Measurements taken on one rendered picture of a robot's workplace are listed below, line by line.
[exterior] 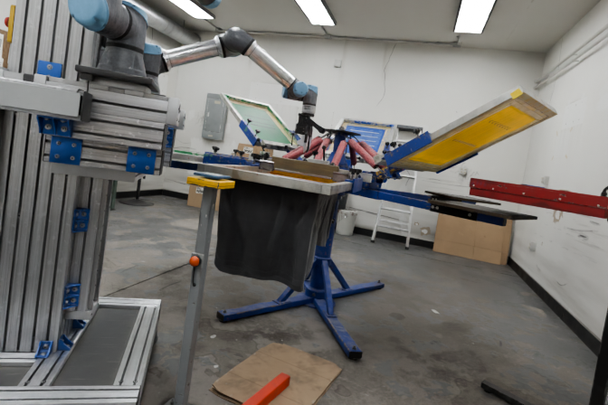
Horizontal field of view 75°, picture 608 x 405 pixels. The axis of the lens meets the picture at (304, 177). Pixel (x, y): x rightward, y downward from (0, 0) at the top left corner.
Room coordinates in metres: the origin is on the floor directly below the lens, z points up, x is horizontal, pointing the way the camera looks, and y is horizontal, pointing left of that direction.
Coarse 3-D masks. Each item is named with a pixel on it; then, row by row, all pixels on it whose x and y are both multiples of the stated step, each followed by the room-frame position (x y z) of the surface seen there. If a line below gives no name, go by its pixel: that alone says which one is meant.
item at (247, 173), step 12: (204, 168) 1.66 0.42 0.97; (216, 168) 1.64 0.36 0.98; (228, 168) 1.63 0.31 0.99; (240, 168) 1.98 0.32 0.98; (252, 168) 2.13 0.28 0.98; (252, 180) 1.60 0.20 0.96; (264, 180) 1.58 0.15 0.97; (276, 180) 1.57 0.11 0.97; (288, 180) 1.56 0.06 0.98; (300, 180) 1.55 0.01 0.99; (312, 192) 1.53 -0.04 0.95; (324, 192) 1.51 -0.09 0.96; (336, 192) 1.61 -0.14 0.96
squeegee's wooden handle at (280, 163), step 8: (272, 160) 2.21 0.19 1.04; (280, 160) 2.19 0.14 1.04; (288, 160) 2.18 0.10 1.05; (296, 160) 2.17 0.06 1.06; (280, 168) 2.19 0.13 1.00; (288, 168) 2.18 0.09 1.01; (296, 168) 2.17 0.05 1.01; (304, 168) 2.15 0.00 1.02; (312, 168) 2.14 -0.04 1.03; (320, 168) 2.13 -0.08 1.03; (328, 168) 2.12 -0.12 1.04; (336, 168) 2.11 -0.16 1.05; (328, 176) 2.11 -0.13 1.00
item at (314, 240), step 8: (320, 200) 1.69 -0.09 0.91; (328, 200) 1.87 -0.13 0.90; (336, 200) 2.03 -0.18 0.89; (320, 208) 1.73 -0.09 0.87; (328, 208) 1.88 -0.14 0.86; (320, 216) 1.78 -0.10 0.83; (328, 216) 1.96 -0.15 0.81; (320, 224) 1.84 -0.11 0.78; (328, 224) 1.99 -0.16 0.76; (312, 232) 1.65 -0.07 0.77; (320, 232) 1.85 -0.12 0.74; (328, 232) 2.06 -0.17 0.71; (312, 240) 1.71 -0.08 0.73; (320, 240) 1.87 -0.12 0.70; (312, 248) 1.72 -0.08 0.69; (312, 256) 1.73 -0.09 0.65; (312, 264) 1.75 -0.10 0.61
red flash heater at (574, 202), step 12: (480, 180) 1.98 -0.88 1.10; (480, 192) 1.98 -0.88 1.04; (492, 192) 1.94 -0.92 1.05; (504, 192) 1.89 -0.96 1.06; (516, 192) 1.86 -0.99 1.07; (528, 192) 1.82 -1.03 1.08; (540, 192) 1.79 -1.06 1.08; (552, 192) 1.75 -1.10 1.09; (564, 192) 1.72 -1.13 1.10; (528, 204) 1.82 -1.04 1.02; (540, 204) 1.78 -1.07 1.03; (552, 204) 1.75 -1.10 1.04; (564, 204) 1.72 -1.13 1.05; (576, 204) 1.68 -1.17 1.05; (588, 204) 1.65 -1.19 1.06; (600, 204) 1.62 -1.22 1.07; (600, 216) 1.62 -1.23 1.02
